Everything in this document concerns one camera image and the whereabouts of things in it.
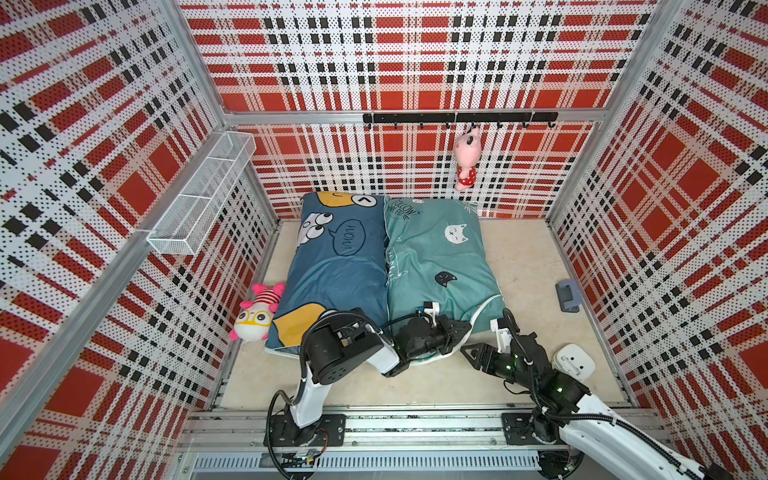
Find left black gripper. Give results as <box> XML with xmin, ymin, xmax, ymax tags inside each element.
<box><xmin>407</xmin><ymin>316</ymin><xmax>471</xmax><ymax>361</ymax></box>

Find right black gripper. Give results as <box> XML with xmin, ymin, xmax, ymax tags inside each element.
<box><xmin>460</xmin><ymin>343</ymin><xmax>535</xmax><ymax>392</ymax></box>

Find green cat pillowcase pillow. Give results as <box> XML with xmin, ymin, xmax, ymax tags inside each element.
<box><xmin>384</xmin><ymin>198</ymin><xmax>506</xmax><ymax>336</ymax></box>

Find blue cartoon pillowcase pillow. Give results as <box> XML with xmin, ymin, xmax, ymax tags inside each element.
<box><xmin>265</xmin><ymin>191</ymin><xmax>389</xmax><ymax>357</ymax></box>

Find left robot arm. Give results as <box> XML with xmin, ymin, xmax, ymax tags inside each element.
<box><xmin>264</xmin><ymin>308</ymin><xmax>473</xmax><ymax>447</ymax></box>

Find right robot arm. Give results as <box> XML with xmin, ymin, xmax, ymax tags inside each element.
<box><xmin>460</xmin><ymin>309</ymin><xmax>733</xmax><ymax>479</ymax></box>

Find white round plastic device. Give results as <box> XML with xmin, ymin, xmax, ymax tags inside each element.
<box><xmin>552</xmin><ymin>343</ymin><xmax>595</xmax><ymax>383</ymax></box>

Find small grey blue device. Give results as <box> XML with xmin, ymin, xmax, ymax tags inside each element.
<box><xmin>555</xmin><ymin>279</ymin><xmax>583</xmax><ymax>313</ymax></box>

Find pink hanging plush toy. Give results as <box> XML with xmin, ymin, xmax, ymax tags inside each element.
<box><xmin>453</xmin><ymin>126</ymin><xmax>482</xmax><ymax>192</ymax></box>

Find white plush doll yellow glasses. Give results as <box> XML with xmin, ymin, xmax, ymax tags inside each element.
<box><xmin>230</xmin><ymin>283</ymin><xmax>286</xmax><ymax>342</ymax></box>

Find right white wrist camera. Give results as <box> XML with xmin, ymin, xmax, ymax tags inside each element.
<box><xmin>490</xmin><ymin>318</ymin><xmax>513</xmax><ymax>354</ymax></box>

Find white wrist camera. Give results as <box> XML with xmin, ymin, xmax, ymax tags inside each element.
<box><xmin>490</xmin><ymin>318</ymin><xmax>513</xmax><ymax>354</ymax></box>
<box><xmin>421</xmin><ymin>301</ymin><xmax>440</xmax><ymax>325</ymax></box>

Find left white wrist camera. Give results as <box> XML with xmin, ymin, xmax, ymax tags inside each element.
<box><xmin>421</xmin><ymin>301</ymin><xmax>440</xmax><ymax>325</ymax></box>

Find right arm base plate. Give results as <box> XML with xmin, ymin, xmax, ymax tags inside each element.
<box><xmin>501</xmin><ymin>409</ymin><xmax>585</xmax><ymax>449</ymax></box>

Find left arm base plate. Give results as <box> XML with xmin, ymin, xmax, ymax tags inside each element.
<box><xmin>263</xmin><ymin>413</ymin><xmax>347</xmax><ymax>447</ymax></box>

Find black hook rail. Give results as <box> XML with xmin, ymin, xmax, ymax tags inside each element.
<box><xmin>362</xmin><ymin>111</ymin><xmax>559</xmax><ymax>126</ymax></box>

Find white wire mesh basket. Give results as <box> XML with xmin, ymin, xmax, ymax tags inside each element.
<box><xmin>148</xmin><ymin>131</ymin><xmax>255</xmax><ymax>256</ymax></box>

